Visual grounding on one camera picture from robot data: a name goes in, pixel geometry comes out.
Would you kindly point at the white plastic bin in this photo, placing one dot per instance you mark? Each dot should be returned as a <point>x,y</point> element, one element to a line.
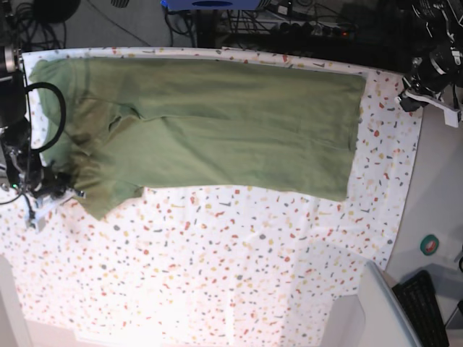
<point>372,317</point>

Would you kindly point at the black keyboard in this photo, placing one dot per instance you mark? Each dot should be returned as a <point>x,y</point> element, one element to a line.
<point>417,297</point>

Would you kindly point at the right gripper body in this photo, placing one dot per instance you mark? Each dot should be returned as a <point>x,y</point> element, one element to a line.
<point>41,183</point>

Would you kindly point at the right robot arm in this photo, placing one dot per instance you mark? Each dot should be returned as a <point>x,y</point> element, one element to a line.
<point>21,165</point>

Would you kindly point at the green t-shirt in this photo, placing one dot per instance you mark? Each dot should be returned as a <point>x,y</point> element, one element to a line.
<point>137,123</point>

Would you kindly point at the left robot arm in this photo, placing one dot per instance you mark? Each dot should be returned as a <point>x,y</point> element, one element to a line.
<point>439,25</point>

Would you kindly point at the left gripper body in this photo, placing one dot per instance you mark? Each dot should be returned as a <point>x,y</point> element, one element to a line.
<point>429,76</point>

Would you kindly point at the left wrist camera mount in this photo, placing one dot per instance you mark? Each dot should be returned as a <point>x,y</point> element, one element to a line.
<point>449,102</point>

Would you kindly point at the terrazzo patterned tablecloth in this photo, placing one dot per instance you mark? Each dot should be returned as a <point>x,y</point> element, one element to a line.
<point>218,265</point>

